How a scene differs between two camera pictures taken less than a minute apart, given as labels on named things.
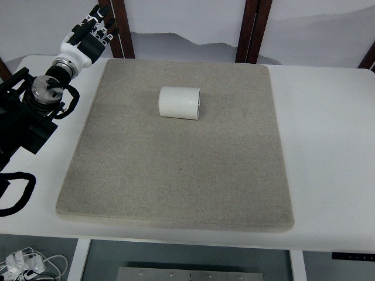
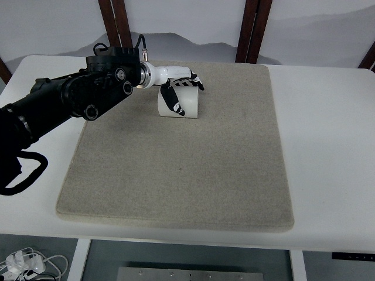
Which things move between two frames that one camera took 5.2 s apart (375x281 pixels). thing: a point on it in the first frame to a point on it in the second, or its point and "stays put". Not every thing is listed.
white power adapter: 19,261 stays put
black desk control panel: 353,256 stays put
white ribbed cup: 181,102 stays put
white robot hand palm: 71,52 to 150,75
